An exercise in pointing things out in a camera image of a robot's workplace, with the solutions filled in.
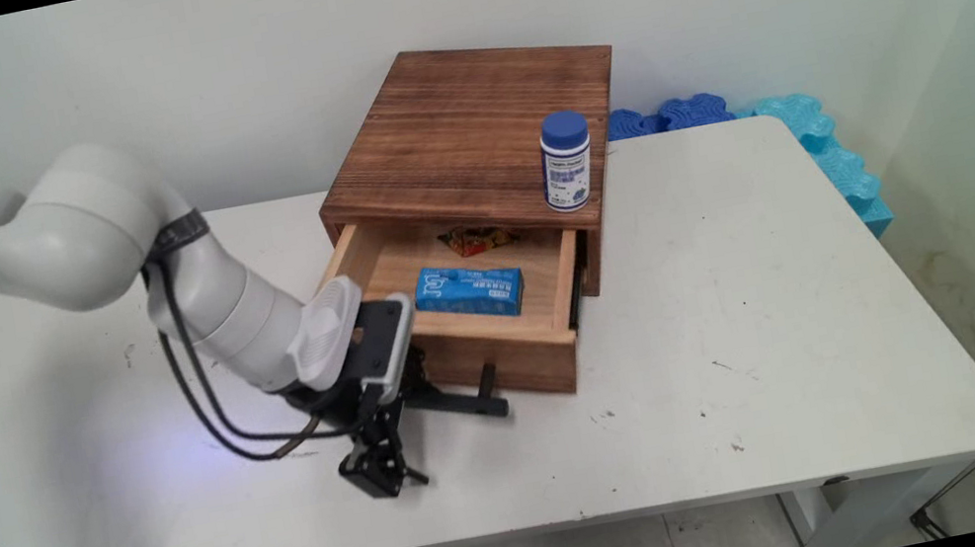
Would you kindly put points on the brown wooden drawer cabinet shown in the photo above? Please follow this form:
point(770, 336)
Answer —
point(471, 121)

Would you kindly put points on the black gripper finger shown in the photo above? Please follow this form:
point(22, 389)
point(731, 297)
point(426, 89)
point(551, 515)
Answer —
point(370, 473)
point(401, 434)

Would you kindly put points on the dark blue foam mat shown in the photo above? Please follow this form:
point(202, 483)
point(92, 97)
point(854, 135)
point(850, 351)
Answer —
point(695, 111)
point(630, 126)

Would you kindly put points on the white grey wrist camera box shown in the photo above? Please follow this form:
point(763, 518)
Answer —
point(385, 347)

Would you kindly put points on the orange red snack packet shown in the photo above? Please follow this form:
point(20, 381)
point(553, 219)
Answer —
point(474, 240)

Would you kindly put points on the white bottle with blue cap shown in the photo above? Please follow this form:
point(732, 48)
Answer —
point(568, 167)

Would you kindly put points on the blue carton box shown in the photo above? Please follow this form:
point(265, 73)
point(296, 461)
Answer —
point(469, 291)

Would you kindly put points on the white table leg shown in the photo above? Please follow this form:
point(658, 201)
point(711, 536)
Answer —
point(852, 520)

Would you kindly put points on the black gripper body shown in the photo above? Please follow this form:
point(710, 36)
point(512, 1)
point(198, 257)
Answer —
point(341, 408)

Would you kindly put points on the light blue foam mat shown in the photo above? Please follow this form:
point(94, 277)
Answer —
point(839, 161)

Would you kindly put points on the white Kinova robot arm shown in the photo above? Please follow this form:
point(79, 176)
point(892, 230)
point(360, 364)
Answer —
point(89, 233)

